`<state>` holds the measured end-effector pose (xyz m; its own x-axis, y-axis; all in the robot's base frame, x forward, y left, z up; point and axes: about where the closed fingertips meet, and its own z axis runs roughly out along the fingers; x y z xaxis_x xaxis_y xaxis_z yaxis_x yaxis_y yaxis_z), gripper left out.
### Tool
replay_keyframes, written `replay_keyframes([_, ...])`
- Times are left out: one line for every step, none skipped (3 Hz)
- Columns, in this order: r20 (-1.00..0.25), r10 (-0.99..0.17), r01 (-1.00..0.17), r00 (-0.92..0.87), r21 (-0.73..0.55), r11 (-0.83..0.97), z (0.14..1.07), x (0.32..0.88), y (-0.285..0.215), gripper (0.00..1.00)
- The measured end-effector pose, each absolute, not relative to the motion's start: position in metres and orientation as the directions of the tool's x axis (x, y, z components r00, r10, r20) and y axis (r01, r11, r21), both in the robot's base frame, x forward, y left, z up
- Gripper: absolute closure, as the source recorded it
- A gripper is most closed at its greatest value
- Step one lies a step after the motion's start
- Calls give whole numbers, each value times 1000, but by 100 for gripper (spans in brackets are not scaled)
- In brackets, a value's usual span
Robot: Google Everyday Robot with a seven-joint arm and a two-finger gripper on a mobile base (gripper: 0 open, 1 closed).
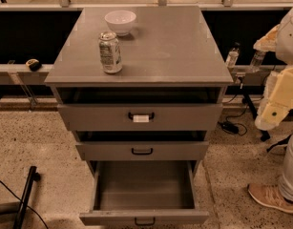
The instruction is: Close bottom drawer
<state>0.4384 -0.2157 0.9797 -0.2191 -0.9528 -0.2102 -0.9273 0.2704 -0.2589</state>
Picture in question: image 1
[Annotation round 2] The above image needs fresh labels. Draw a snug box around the grey drawer cabinet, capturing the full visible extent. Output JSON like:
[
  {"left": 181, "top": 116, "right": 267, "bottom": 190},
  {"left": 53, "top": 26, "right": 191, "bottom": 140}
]
[{"left": 44, "top": 5, "right": 234, "bottom": 177}]

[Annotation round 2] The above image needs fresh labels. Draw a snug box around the left clear water bottle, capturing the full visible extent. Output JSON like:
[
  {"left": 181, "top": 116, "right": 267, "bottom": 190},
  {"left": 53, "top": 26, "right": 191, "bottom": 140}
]
[{"left": 225, "top": 42, "right": 241, "bottom": 69}]

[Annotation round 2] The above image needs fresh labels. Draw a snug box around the black yellow tape measure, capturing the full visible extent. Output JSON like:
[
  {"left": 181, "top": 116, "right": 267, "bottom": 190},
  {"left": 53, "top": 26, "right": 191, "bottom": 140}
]
[{"left": 26, "top": 58, "right": 42, "bottom": 72}]

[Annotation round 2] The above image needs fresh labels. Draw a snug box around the grey top drawer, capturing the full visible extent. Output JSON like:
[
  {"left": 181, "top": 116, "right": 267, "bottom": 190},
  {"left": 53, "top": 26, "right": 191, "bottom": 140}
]
[{"left": 58, "top": 94, "right": 222, "bottom": 131}]

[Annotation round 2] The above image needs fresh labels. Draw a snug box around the black power adapter with cable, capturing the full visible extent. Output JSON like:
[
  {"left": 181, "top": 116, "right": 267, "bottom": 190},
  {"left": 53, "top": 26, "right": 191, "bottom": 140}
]
[{"left": 217, "top": 89, "right": 249, "bottom": 137}]

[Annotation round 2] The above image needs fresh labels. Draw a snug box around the right clear water bottle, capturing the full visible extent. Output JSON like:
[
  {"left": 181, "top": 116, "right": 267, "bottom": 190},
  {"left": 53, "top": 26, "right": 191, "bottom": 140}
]
[{"left": 249, "top": 51, "right": 266, "bottom": 73}]

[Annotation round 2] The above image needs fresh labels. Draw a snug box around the white bowl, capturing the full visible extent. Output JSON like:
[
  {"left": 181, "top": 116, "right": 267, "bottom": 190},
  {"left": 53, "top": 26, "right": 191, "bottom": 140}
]
[{"left": 105, "top": 10, "right": 136, "bottom": 36}]

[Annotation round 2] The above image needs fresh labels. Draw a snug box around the grey bottom drawer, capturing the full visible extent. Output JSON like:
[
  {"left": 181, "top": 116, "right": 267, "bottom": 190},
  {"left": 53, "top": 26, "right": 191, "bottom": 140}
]
[{"left": 79, "top": 160, "right": 209, "bottom": 227}]

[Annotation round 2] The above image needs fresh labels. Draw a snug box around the light trouser leg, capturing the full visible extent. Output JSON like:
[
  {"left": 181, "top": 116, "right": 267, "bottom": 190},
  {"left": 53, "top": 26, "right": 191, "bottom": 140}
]
[{"left": 278, "top": 136, "right": 293, "bottom": 202}]

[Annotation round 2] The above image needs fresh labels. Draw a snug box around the clear water bottle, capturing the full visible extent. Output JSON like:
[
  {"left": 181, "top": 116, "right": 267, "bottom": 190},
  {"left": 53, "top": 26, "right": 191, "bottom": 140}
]
[
  {"left": 225, "top": 42, "right": 241, "bottom": 69},
  {"left": 249, "top": 51, "right": 266, "bottom": 73}
]

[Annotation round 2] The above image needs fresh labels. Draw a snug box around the grey middle drawer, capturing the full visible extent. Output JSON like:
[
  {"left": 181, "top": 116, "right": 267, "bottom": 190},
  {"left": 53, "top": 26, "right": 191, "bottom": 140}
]
[{"left": 76, "top": 131, "right": 209, "bottom": 161}]

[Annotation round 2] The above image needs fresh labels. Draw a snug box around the black stand leg left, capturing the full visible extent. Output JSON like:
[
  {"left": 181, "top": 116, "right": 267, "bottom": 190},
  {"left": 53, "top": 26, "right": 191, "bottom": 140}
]
[{"left": 12, "top": 166, "right": 41, "bottom": 229}]

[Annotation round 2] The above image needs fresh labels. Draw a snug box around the grey drawer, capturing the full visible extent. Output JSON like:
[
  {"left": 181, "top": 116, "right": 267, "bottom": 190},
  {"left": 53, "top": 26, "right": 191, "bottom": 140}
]
[
  {"left": 58, "top": 94, "right": 222, "bottom": 131},
  {"left": 76, "top": 131, "right": 209, "bottom": 161},
  {"left": 79, "top": 160, "right": 209, "bottom": 227}
]

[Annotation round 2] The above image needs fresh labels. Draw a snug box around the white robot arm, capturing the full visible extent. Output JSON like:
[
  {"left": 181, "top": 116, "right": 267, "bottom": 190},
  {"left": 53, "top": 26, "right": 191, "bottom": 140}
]
[{"left": 253, "top": 8, "right": 293, "bottom": 131}]

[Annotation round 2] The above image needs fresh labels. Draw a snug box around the tan sneaker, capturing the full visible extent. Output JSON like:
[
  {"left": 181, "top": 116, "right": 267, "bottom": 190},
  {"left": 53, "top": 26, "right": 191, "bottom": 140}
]
[{"left": 247, "top": 183, "right": 293, "bottom": 214}]

